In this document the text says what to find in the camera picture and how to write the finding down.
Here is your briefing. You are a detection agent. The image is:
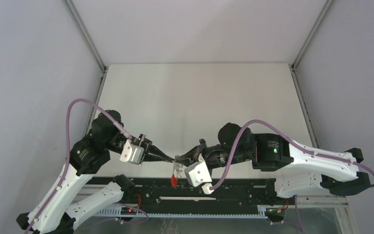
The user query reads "red-handled metal key holder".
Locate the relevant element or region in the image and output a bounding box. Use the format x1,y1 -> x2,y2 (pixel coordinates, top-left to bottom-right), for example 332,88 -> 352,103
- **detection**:
170,156 -> 183,187

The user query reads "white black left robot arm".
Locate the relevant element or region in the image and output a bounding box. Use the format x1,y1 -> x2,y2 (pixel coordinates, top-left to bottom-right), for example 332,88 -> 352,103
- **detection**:
16,110 -> 174,234

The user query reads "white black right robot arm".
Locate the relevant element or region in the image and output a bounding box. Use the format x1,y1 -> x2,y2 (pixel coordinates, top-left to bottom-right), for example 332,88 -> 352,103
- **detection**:
171,123 -> 373,204

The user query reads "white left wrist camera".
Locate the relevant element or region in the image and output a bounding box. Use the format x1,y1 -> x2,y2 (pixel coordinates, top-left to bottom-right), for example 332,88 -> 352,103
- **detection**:
119,139 -> 144,165

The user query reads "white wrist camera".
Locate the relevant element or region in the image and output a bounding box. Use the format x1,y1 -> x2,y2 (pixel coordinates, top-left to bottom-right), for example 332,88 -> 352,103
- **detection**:
119,139 -> 144,165
184,154 -> 214,195

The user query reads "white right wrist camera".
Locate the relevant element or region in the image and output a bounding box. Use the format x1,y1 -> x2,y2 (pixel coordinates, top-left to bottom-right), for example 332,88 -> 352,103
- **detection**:
184,154 -> 214,195

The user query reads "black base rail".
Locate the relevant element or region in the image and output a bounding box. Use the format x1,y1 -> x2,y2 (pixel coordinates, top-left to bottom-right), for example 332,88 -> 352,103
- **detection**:
93,176 -> 297,215

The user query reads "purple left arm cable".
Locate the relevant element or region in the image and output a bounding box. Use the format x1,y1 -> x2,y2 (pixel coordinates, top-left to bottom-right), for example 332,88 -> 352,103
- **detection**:
24,98 -> 150,234

